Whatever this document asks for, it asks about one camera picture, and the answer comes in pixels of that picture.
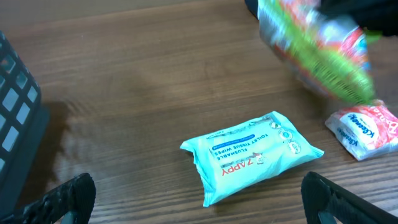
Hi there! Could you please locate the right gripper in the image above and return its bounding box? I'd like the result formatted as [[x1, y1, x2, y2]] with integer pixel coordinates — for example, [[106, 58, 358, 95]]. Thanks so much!
[[318, 0, 397, 36]]

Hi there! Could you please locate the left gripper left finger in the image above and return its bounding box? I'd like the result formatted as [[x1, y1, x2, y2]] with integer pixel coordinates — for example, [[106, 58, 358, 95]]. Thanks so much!
[[1, 173, 96, 224]]

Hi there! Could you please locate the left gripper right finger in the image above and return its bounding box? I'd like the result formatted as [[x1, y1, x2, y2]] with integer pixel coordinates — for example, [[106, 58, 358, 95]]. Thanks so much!
[[301, 172, 397, 224]]

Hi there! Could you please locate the Haribo candy bag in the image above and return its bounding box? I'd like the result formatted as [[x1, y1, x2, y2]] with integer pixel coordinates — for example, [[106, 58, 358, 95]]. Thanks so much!
[[257, 0, 376, 105]]

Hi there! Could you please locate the Kleenex tissue pack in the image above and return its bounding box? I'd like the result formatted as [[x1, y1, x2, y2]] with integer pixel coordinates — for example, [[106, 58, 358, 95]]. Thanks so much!
[[325, 100, 397, 161]]

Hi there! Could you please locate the teal wet wipes pack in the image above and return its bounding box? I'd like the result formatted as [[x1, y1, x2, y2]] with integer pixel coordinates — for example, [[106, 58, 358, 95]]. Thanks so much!
[[180, 111, 324, 207]]

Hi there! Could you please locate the white barcode scanner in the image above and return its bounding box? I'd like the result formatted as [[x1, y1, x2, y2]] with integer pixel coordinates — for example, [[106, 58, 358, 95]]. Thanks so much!
[[244, 0, 258, 19]]

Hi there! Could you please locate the grey plastic basket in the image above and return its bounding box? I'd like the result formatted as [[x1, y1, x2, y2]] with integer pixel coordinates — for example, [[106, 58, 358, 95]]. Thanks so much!
[[1, 33, 49, 216]]

